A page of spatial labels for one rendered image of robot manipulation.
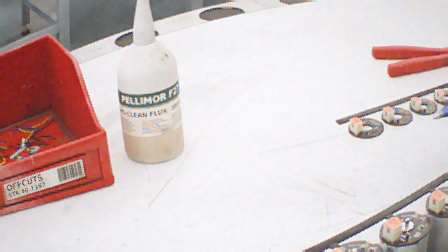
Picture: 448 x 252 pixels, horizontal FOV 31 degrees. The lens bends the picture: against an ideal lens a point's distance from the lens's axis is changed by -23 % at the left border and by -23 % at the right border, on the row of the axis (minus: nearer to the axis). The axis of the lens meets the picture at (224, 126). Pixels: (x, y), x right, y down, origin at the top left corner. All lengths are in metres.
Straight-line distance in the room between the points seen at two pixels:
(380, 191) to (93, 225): 0.15
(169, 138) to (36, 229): 0.11
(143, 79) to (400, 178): 0.15
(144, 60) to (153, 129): 0.04
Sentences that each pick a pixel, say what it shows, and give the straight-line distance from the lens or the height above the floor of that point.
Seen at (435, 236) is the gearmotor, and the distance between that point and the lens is 0.34.
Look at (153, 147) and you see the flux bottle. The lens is 0.52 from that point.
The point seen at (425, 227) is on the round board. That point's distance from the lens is 0.33.
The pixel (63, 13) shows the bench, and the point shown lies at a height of 0.21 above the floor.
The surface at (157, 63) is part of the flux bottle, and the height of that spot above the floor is 0.80.
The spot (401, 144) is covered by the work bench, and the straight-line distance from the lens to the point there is 0.53.
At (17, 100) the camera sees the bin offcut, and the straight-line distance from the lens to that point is 0.60.
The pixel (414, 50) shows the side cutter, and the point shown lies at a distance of 0.65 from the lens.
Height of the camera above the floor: 0.99
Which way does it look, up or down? 25 degrees down
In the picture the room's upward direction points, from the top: 5 degrees counter-clockwise
